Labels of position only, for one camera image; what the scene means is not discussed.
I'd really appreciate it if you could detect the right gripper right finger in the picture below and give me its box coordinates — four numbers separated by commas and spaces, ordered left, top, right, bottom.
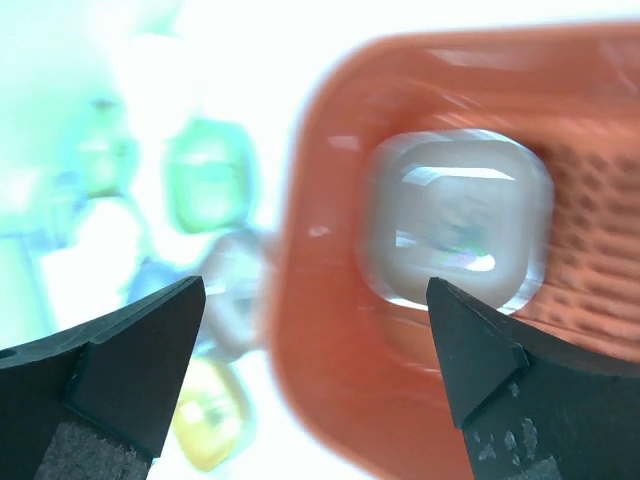
426, 277, 639, 479

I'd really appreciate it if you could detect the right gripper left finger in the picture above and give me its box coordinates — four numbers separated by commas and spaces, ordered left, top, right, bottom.
1, 276, 205, 479

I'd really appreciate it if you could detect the yellow plate front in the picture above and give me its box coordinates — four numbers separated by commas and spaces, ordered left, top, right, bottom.
172, 356, 250, 472

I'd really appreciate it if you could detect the purple plate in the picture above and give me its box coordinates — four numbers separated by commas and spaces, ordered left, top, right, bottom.
126, 259, 183, 305

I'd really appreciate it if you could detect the brown plate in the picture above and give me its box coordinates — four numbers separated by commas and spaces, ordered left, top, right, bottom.
359, 129, 554, 313
198, 228, 271, 362

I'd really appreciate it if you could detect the orange plastic bin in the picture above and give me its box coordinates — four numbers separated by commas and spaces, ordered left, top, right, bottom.
268, 21, 639, 479

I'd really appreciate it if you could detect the cream plate middle left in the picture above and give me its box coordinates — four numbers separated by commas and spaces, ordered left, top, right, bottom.
40, 197, 149, 296

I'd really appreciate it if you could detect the green plate back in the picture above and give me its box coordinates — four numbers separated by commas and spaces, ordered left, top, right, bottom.
75, 100, 137, 197

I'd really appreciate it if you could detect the green plate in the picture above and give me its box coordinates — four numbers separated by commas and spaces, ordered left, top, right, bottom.
166, 118, 254, 234
75, 100, 137, 197

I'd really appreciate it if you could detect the green plate middle right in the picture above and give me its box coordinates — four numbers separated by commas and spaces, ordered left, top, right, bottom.
166, 118, 254, 234

